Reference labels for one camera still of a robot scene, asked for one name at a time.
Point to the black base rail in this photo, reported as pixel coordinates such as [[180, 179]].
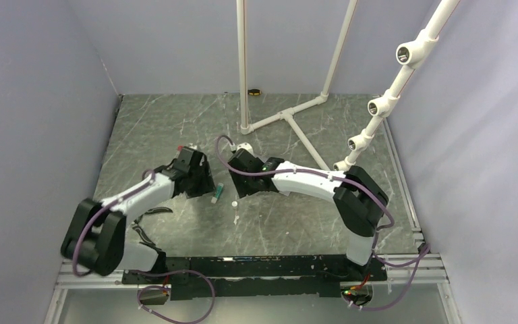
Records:
[[324, 275]]

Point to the black handled pliers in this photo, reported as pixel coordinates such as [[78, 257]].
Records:
[[146, 221]]

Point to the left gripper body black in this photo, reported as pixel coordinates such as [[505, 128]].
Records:
[[202, 181]]

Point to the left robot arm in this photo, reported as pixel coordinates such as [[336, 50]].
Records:
[[95, 239]]

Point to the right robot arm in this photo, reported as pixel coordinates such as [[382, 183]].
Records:
[[359, 200]]

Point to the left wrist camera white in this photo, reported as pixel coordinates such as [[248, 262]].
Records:
[[188, 147]]

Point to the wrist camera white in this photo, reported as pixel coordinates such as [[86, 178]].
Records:
[[245, 146], [188, 147]]

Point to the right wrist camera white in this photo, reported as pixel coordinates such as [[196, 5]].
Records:
[[245, 146]]

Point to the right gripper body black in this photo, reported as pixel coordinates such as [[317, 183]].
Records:
[[244, 184]]

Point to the green white glue stick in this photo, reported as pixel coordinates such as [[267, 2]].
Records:
[[217, 193]]

